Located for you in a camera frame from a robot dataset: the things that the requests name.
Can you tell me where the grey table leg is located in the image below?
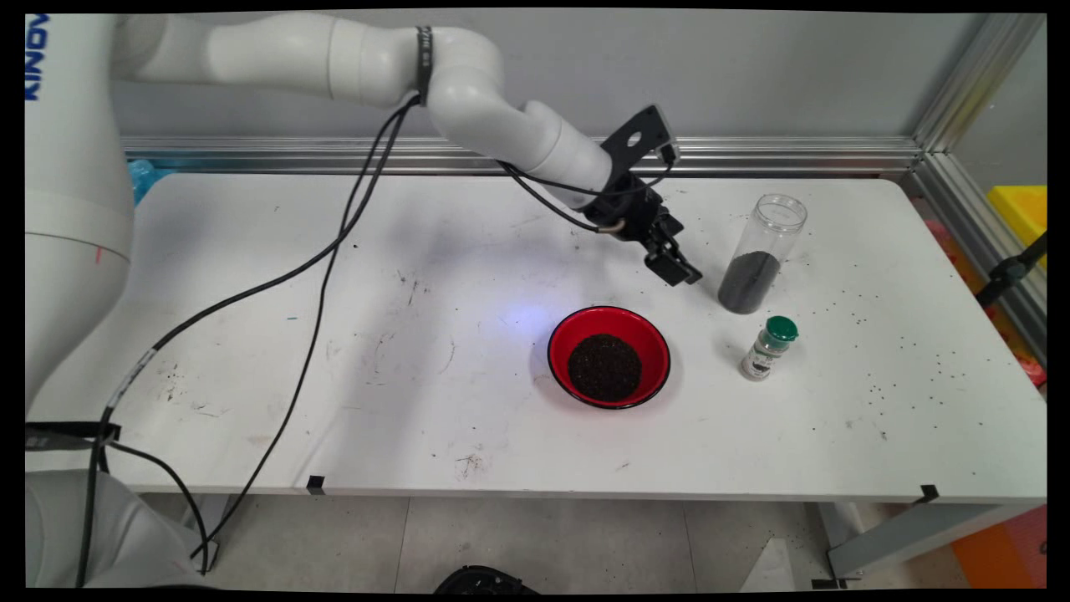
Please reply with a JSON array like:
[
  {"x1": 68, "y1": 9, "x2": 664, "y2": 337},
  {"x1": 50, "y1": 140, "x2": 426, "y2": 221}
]
[
  {"x1": 138, "y1": 493, "x2": 231, "y2": 574},
  {"x1": 807, "y1": 502, "x2": 1046, "y2": 586}
]

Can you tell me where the thin black cable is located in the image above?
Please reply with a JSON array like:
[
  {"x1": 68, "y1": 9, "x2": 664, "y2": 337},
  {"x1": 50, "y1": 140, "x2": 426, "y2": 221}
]
[{"x1": 100, "y1": 96, "x2": 678, "y2": 578}]

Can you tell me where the red plastic item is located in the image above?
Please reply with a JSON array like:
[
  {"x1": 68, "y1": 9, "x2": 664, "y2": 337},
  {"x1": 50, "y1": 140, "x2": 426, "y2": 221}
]
[{"x1": 1007, "y1": 347, "x2": 1047, "y2": 390}]

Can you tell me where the yellow plastic box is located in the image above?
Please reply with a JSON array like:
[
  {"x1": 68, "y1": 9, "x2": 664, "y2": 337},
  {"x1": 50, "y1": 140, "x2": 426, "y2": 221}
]
[{"x1": 986, "y1": 186, "x2": 1047, "y2": 268}]

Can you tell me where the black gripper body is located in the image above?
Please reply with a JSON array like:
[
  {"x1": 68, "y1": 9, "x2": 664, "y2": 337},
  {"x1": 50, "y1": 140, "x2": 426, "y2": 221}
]
[{"x1": 585, "y1": 176, "x2": 670, "y2": 243}]

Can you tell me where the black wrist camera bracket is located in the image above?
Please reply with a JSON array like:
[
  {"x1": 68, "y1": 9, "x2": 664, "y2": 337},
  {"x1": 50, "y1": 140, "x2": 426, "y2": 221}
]
[{"x1": 598, "y1": 105, "x2": 680, "y2": 189}]

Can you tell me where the long aluminium frame rail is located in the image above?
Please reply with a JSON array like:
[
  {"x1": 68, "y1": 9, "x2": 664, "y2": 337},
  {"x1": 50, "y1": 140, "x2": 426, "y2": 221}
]
[{"x1": 121, "y1": 136, "x2": 925, "y2": 176}]

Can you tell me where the upright aluminium frame post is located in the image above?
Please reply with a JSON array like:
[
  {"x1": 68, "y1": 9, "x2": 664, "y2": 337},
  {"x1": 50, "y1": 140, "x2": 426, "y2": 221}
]
[{"x1": 911, "y1": 13, "x2": 1047, "y2": 156}]

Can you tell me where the black cable with grey label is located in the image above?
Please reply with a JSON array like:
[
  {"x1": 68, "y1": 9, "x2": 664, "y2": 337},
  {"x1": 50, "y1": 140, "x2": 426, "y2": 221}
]
[{"x1": 75, "y1": 96, "x2": 624, "y2": 590}]

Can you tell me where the blue plastic bottle pack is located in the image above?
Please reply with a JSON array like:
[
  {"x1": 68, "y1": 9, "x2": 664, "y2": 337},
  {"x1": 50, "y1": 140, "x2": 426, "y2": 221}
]
[{"x1": 125, "y1": 159, "x2": 181, "y2": 206}]

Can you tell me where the spice shaker with green cap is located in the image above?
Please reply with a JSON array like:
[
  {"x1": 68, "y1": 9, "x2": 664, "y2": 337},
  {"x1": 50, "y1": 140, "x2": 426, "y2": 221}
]
[{"x1": 740, "y1": 315, "x2": 799, "y2": 383}]

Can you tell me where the black round floor object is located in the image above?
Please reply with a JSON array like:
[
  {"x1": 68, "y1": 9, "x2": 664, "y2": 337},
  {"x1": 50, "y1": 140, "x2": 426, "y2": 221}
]
[{"x1": 433, "y1": 565, "x2": 540, "y2": 596}]

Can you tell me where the red bowl with black rim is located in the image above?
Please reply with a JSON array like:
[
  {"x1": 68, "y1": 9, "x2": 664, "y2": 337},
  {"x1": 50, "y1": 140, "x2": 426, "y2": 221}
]
[{"x1": 548, "y1": 306, "x2": 672, "y2": 411}]

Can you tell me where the orange box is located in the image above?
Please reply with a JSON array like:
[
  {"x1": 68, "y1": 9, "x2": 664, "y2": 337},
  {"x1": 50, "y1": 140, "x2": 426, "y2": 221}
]
[{"x1": 949, "y1": 506, "x2": 1047, "y2": 589}]

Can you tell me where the black cable holding strap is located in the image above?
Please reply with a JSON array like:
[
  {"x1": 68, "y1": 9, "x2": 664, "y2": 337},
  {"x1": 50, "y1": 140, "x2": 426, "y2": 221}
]
[{"x1": 25, "y1": 422, "x2": 123, "y2": 452}]

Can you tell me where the black camera stand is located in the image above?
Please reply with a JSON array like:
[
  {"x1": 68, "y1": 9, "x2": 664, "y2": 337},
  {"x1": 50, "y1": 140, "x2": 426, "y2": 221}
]
[{"x1": 974, "y1": 232, "x2": 1047, "y2": 309}]

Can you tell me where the clear plastic jar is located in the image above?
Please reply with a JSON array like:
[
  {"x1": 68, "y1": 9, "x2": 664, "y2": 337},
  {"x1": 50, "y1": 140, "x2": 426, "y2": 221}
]
[{"x1": 717, "y1": 194, "x2": 809, "y2": 316}]

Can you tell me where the short aluminium frame rail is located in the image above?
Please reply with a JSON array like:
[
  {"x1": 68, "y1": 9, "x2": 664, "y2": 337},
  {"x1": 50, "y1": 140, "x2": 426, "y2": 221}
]
[{"x1": 907, "y1": 153, "x2": 1047, "y2": 369}]

